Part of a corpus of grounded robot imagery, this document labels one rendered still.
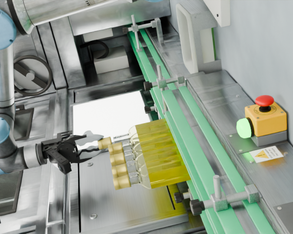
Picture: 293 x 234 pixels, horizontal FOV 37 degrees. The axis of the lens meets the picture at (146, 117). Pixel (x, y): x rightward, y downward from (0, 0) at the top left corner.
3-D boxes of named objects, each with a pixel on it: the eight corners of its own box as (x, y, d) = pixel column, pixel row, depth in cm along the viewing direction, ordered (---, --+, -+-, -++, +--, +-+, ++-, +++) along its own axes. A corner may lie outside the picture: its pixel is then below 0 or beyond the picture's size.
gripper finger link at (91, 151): (105, 139, 145) (77, 142, 144) (106, 148, 140) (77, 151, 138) (106, 147, 146) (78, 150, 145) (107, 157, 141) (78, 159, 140)
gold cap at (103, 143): (112, 143, 142) (99, 146, 141) (109, 134, 140) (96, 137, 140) (113, 148, 139) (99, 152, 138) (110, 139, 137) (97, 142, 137)
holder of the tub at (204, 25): (209, 72, 158) (189, 76, 158) (201, -3, 146) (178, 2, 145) (224, 90, 143) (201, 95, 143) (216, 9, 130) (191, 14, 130)
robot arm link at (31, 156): (22, 153, 134) (29, 174, 138) (36, 150, 135) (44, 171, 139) (24, 141, 141) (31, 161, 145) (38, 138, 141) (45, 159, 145)
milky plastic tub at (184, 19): (206, 58, 156) (183, 63, 156) (199, -4, 146) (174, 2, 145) (221, 76, 141) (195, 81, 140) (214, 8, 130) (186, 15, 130)
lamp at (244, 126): (247, 130, 100) (235, 133, 99) (246, 113, 97) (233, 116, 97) (255, 140, 96) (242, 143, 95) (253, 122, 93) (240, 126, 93)
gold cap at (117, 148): (123, 149, 137) (109, 152, 136) (121, 139, 135) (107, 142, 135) (124, 154, 133) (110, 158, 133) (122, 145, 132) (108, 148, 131)
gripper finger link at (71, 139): (84, 130, 137) (58, 139, 137) (84, 132, 136) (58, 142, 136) (90, 142, 139) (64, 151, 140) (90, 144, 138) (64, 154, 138)
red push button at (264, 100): (253, 109, 97) (252, 95, 95) (269, 105, 97) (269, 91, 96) (259, 117, 93) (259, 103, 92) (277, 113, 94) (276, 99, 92)
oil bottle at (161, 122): (191, 126, 145) (129, 140, 143) (189, 111, 142) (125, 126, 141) (196, 134, 140) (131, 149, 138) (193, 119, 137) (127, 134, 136)
